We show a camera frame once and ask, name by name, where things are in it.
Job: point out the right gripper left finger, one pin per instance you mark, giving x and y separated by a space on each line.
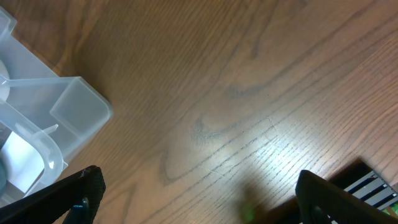
78 196

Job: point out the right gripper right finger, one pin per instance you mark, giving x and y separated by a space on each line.
320 201

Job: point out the clear plastic storage container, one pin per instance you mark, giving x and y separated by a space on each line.
56 115

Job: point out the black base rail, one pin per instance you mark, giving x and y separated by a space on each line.
363 182

